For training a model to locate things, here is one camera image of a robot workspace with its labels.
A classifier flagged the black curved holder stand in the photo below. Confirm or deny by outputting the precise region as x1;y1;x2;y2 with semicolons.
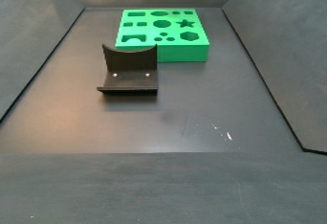
98;45;159;94

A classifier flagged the green shape sorter block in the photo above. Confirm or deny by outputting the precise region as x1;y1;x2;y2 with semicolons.
115;9;210;62

